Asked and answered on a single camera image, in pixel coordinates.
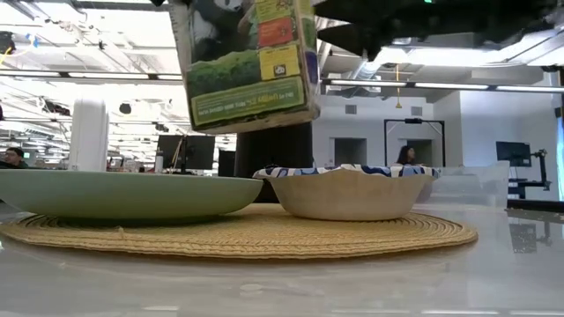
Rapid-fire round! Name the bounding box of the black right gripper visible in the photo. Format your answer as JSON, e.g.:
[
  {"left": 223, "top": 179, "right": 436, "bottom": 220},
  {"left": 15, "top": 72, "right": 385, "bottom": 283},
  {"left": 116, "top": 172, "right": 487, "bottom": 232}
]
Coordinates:
[{"left": 315, "top": 0, "right": 560, "bottom": 62}]

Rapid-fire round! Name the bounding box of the panda cereal box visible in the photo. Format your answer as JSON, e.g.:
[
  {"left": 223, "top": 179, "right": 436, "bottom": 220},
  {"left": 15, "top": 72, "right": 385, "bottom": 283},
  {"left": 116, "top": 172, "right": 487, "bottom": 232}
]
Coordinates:
[{"left": 169, "top": 0, "right": 322, "bottom": 136}]

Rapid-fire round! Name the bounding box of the seated person at desk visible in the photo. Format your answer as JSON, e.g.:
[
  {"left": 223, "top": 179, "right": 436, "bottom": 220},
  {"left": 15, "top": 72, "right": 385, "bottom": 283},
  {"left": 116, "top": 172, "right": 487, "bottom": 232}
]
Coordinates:
[{"left": 395, "top": 144, "right": 418, "bottom": 166}]

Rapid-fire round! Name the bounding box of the blue patterned paper bowl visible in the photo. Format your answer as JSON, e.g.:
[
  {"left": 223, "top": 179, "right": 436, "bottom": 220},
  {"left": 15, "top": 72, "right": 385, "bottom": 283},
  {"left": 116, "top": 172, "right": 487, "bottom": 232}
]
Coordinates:
[{"left": 253, "top": 163, "right": 442, "bottom": 222}]

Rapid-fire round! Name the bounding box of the black computer monitor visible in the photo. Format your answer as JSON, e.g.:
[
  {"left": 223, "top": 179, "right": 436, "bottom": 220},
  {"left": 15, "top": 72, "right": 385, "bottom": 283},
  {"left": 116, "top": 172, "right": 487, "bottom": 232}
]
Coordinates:
[{"left": 157, "top": 134, "right": 216, "bottom": 172}]

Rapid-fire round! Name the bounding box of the clear plastic container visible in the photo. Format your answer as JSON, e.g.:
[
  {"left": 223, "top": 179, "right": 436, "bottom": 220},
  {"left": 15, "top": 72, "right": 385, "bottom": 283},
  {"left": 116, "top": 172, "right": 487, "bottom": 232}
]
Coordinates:
[{"left": 422, "top": 160, "right": 511, "bottom": 208}]

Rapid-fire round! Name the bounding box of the round woven straw placemat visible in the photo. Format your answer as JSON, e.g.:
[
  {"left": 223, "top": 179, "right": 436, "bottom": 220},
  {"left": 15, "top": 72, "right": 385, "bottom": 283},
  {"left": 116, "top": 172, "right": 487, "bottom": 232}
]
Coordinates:
[{"left": 0, "top": 203, "right": 479, "bottom": 260}]

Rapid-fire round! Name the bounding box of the pale green plate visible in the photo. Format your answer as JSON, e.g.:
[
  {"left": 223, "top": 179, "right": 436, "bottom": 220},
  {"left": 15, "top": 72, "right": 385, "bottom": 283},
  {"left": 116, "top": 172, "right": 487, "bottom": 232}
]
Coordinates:
[{"left": 0, "top": 169, "right": 264, "bottom": 221}]

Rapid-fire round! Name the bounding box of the white round pillar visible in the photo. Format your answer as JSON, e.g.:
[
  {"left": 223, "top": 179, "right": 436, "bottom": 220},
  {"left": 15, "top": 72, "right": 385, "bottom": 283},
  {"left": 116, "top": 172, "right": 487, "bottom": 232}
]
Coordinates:
[{"left": 68, "top": 99, "right": 110, "bottom": 172}]

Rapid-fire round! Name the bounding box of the seated person with glasses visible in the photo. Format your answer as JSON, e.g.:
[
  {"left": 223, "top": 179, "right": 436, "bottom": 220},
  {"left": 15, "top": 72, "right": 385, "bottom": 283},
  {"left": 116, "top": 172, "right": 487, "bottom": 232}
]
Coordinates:
[{"left": 0, "top": 147, "right": 30, "bottom": 171}]

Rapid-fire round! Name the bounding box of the black rectangular frame rig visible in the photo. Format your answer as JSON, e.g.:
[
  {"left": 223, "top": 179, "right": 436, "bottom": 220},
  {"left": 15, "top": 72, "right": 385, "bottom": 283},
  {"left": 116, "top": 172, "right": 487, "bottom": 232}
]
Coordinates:
[{"left": 383, "top": 117, "right": 446, "bottom": 167}]

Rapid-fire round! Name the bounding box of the wall-side black monitor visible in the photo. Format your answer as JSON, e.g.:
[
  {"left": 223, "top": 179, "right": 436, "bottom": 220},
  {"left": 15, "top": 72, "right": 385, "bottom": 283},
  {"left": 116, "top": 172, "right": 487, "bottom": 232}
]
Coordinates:
[{"left": 495, "top": 141, "right": 532, "bottom": 167}]

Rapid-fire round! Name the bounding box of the black table frame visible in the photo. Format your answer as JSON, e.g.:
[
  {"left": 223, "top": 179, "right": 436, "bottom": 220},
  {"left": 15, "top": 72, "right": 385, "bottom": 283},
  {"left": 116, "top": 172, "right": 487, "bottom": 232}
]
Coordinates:
[{"left": 506, "top": 199, "right": 564, "bottom": 215}]

